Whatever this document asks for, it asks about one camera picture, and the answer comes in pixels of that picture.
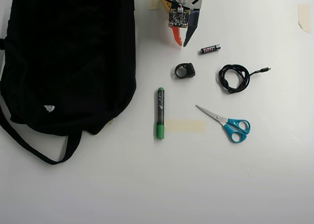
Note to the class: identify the camera circuit board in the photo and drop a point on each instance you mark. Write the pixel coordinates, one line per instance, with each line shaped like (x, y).
(179, 17)

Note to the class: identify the black fabric bag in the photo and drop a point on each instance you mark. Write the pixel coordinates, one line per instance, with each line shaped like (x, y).
(68, 62)

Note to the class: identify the green capped black marker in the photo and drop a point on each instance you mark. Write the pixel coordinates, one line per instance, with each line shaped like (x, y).
(160, 111)

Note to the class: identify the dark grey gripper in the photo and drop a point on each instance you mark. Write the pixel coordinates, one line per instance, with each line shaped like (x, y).
(193, 25)

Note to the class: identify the long beige masking tape strip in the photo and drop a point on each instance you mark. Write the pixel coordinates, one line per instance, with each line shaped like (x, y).
(186, 126)

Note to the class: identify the black AAA battery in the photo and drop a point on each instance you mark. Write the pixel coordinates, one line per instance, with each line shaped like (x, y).
(209, 49)

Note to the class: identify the torn beige masking tape piece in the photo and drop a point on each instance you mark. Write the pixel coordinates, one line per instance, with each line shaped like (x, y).
(305, 18)

